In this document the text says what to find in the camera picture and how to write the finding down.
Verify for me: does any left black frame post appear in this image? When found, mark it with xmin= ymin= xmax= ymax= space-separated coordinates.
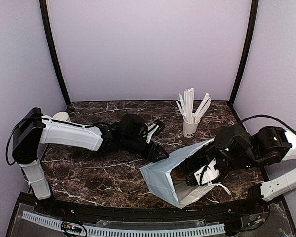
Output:
xmin=39 ymin=0 xmax=71 ymax=106

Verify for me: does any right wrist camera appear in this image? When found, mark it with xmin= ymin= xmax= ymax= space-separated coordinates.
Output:
xmin=185 ymin=159 xmax=220 ymax=187

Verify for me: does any green circuit board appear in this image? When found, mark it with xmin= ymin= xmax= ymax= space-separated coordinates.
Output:
xmin=61 ymin=222 xmax=82 ymax=233

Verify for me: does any white cup holding straws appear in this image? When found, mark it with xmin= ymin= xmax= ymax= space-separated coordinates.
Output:
xmin=183 ymin=118 xmax=201 ymax=138

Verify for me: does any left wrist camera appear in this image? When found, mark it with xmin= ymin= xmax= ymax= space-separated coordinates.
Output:
xmin=145 ymin=119 xmax=165 ymax=144

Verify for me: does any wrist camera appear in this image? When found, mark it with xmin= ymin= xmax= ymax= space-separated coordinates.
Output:
xmin=145 ymin=119 xmax=165 ymax=144
xmin=185 ymin=159 xmax=220 ymax=187

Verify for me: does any white paper bag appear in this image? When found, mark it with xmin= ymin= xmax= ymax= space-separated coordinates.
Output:
xmin=139 ymin=137 xmax=231 ymax=210

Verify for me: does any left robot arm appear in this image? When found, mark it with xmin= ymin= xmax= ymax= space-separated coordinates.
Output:
xmin=5 ymin=107 xmax=169 ymax=215

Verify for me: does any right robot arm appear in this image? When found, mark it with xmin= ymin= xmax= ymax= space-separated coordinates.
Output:
xmin=179 ymin=115 xmax=296 ymax=214

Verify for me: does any black front table rail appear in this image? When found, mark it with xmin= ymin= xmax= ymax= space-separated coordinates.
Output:
xmin=36 ymin=199 xmax=267 ymax=223

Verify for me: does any stack of paper cups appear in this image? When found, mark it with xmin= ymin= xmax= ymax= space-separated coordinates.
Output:
xmin=52 ymin=111 xmax=71 ymax=122

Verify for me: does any white slotted cable duct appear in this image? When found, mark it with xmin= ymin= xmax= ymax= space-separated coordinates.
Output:
xmin=21 ymin=211 xmax=226 ymax=237

